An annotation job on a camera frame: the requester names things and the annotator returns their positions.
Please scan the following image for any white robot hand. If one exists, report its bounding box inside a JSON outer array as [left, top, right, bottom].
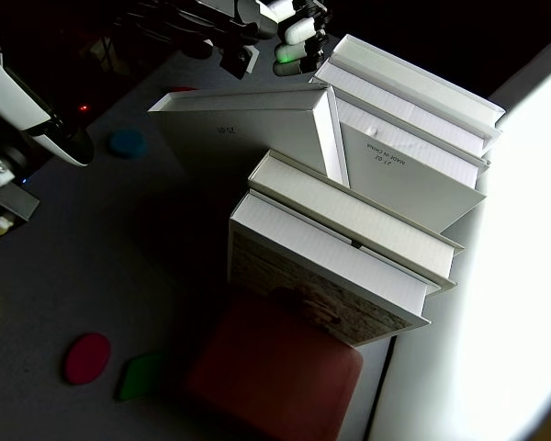
[[196, 0, 334, 78], [0, 50, 96, 167]]

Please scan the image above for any white book FASHIONINDIA spine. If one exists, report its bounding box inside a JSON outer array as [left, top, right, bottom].
[[147, 84, 352, 188]]

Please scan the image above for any white book SPECIAL ISSUE spine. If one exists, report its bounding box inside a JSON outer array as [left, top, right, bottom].
[[311, 57, 504, 157]]

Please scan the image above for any blue round wooden block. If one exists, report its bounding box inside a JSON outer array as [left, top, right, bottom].
[[108, 128, 149, 161]]

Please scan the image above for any grey table cloth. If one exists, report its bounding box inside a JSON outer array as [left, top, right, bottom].
[[0, 45, 399, 441]]

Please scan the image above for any white book Chinese lettered spine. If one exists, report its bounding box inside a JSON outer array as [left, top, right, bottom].
[[247, 149, 466, 293]]

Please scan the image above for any photo cover black spine book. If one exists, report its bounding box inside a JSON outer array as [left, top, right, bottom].
[[228, 190, 433, 348]]

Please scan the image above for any magenta round wooden block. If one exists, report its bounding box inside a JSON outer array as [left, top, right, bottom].
[[63, 331, 113, 386]]

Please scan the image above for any green wooden block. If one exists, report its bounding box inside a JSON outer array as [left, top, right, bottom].
[[114, 351, 174, 403]]

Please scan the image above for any red hardcover book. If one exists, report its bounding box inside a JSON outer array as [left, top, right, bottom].
[[183, 288, 365, 441]]

